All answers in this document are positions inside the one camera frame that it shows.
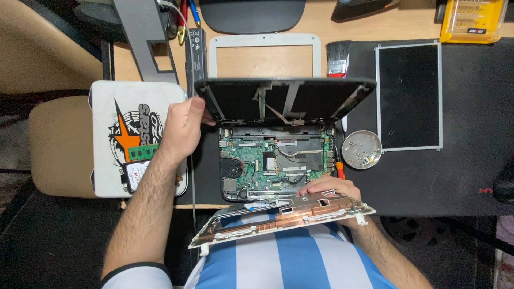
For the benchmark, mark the beige chair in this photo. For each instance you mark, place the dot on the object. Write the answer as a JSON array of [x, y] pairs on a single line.
[[60, 152]]

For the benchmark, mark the black desk mat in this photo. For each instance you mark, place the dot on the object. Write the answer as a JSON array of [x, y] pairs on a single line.
[[470, 120]]

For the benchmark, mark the bare laptop display panel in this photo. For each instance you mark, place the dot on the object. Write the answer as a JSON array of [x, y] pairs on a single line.
[[409, 96]]

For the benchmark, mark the person's right fingers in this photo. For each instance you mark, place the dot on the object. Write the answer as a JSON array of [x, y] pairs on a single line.
[[309, 188]]

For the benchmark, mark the laptop hard drive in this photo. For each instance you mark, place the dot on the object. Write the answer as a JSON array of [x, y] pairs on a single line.
[[134, 176]]

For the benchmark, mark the black laptop battery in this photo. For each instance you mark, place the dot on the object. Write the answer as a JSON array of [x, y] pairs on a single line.
[[199, 60]]

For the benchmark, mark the red test probe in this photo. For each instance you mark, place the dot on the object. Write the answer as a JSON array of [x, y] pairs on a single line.
[[182, 20]]

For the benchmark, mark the yellow screwdriver bit case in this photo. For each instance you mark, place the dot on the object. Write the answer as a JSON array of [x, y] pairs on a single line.
[[472, 20]]

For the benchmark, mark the white plastic pry tool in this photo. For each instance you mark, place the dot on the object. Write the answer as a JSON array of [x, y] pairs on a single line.
[[344, 123]]

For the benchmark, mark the blue white striped shirt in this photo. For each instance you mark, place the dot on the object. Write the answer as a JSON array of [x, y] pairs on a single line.
[[293, 261]]

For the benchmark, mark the black flat device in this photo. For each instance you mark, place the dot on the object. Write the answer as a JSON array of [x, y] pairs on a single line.
[[357, 10]]

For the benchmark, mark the round metal parts dish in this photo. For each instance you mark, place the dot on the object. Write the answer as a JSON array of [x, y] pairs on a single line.
[[353, 160]]

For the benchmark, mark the pile of small screws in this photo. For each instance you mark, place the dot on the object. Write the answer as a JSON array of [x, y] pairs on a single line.
[[363, 154]]

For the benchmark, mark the disassembled black laptop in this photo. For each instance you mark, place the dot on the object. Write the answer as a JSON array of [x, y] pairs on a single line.
[[277, 160]]

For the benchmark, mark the person's right hand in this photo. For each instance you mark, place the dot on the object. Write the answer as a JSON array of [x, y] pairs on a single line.
[[333, 185]]

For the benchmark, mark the person's left hand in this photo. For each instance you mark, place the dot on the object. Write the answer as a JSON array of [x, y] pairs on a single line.
[[180, 128]]

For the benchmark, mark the black monitor stand base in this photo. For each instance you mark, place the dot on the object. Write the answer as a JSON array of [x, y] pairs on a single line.
[[253, 16]]

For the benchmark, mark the white screen bezel frame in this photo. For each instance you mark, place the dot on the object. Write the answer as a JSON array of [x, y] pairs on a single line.
[[213, 60]]

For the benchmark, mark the black bristle paint brush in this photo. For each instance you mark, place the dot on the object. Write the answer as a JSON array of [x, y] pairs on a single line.
[[338, 56]]

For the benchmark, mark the green memory module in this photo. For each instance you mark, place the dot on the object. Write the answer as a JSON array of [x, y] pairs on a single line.
[[142, 152]]

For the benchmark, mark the white laptop with star sticker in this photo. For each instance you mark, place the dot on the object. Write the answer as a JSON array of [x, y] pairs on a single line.
[[104, 120]]

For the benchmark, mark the blue test probe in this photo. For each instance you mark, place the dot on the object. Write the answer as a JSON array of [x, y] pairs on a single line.
[[194, 12]]

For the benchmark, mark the white laptop palmrest cover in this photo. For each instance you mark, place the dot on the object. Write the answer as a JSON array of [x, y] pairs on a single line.
[[281, 218]]

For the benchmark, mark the grey metal keyboard bracket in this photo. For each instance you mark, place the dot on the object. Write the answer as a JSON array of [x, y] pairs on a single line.
[[136, 20]]

